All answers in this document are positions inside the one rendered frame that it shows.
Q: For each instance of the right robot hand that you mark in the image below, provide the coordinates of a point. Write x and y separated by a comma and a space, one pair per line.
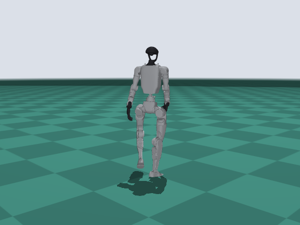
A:
166, 106

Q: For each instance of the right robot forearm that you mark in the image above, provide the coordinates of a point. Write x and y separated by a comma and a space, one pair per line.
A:
167, 96

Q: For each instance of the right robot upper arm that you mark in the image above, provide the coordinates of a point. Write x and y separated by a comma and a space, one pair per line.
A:
165, 77

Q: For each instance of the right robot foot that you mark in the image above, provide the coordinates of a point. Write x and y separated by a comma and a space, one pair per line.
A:
155, 174

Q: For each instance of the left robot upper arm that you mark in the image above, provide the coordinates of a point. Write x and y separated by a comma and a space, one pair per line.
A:
136, 78

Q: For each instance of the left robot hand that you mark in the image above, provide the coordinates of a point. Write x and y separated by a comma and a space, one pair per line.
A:
128, 110

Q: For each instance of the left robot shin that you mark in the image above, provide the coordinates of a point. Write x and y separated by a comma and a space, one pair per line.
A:
139, 145

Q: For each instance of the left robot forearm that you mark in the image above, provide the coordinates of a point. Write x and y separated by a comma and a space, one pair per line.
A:
131, 95

